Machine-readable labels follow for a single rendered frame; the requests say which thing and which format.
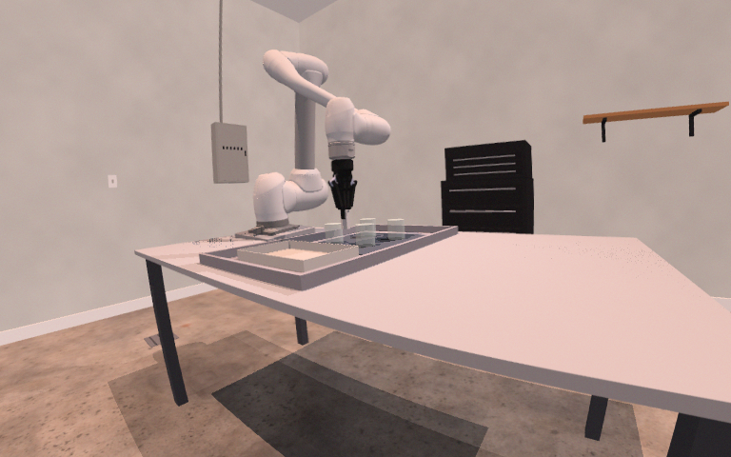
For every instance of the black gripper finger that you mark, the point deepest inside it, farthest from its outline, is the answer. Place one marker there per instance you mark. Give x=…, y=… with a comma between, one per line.
x=339, y=196
x=350, y=191

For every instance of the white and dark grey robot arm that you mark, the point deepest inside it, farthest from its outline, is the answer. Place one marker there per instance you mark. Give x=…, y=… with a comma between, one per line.
x=273, y=197

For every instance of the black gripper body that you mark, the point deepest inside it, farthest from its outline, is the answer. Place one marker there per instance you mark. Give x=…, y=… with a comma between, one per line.
x=338, y=167

